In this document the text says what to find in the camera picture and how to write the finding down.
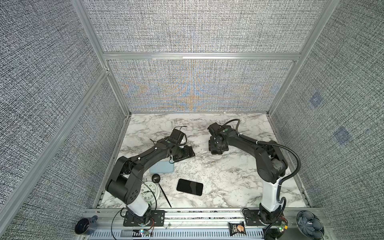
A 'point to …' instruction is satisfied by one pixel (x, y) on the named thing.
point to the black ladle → (156, 178)
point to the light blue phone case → (158, 167)
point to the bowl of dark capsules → (310, 224)
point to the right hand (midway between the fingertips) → (215, 147)
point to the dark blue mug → (86, 226)
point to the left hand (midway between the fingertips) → (190, 156)
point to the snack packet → (234, 228)
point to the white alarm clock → (150, 191)
